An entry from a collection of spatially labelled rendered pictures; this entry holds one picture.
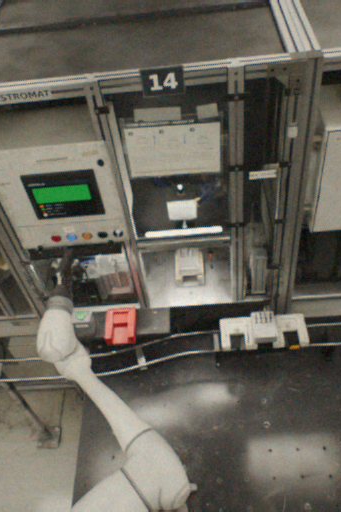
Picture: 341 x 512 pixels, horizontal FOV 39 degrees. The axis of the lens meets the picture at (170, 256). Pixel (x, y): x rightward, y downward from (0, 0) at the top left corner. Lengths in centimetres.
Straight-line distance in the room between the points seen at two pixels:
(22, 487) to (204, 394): 125
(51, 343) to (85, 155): 60
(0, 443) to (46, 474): 36
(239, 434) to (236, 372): 28
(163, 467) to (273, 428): 97
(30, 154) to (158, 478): 104
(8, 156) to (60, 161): 17
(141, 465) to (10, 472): 185
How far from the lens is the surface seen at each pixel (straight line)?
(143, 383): 229
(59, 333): 156
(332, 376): 232
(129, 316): 214
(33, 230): 188
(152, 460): 130
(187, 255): 223
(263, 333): 210
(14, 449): 312
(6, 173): 172
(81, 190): 168
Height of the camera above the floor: 270
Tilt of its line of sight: 48 degrees down
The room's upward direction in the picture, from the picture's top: 9 degrees counter-clockwise
